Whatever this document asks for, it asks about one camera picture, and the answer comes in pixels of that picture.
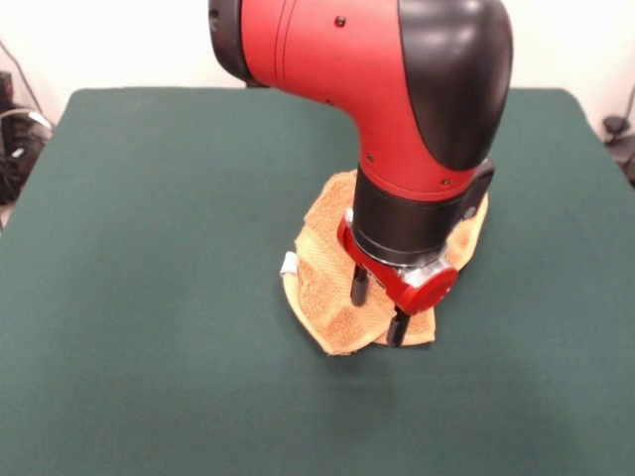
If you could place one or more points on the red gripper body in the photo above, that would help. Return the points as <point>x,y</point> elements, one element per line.
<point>426,292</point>

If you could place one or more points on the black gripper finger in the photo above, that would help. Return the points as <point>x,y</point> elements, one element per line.
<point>358,290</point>
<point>398,332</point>

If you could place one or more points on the orange terry towel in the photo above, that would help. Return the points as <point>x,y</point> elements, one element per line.
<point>327,307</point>

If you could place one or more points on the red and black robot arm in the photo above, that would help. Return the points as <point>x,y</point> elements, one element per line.
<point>397,99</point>

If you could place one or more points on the dark green table cloth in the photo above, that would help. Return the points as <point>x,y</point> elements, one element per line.
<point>124,248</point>

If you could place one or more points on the thin grey pole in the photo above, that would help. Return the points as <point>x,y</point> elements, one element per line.
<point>22,74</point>

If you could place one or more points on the grey pedestal leg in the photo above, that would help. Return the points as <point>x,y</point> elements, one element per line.
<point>620,139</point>

